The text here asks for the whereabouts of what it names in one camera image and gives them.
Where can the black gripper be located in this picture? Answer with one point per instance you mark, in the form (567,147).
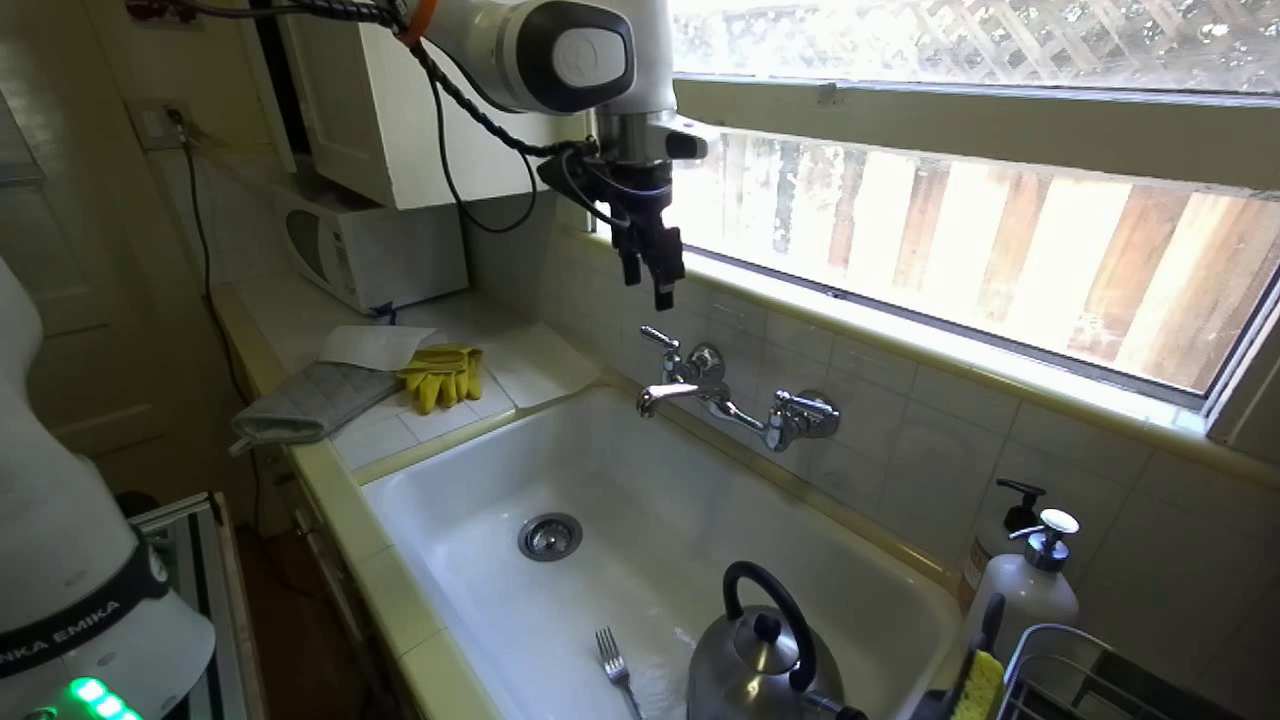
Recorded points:
(644,206)

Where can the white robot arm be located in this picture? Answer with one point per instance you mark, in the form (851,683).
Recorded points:
(481,42)

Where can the chrome faucet body with spout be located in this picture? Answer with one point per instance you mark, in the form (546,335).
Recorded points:
(705,367)

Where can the white ceramic kitchen sink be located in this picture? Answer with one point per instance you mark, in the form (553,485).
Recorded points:
(532,452)

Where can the white microwave oven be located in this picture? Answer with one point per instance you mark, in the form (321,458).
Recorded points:
(384,252)

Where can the metal sink drain strainer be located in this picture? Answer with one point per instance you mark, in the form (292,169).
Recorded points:
(548,536)

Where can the kitchen window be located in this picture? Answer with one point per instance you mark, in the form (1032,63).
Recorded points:
(1002,225)

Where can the grey cloth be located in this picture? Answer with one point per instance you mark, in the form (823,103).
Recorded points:
(312,403)

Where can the metal fork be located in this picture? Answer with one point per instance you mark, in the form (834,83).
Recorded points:
(614,661)

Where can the cream base cabinet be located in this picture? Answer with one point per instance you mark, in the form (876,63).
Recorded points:
(321,574)

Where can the white soap pump bottle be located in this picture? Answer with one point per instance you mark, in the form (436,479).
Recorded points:
(1023,601)

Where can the yellow sponge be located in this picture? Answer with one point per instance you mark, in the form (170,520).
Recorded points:
(979,686)

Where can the dish drying rack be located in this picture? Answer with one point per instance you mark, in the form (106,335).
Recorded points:
(1066,667)

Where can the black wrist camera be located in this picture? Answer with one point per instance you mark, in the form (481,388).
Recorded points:
(583,173)

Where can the cream wall cabinet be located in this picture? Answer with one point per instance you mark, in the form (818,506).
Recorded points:
(373,120)

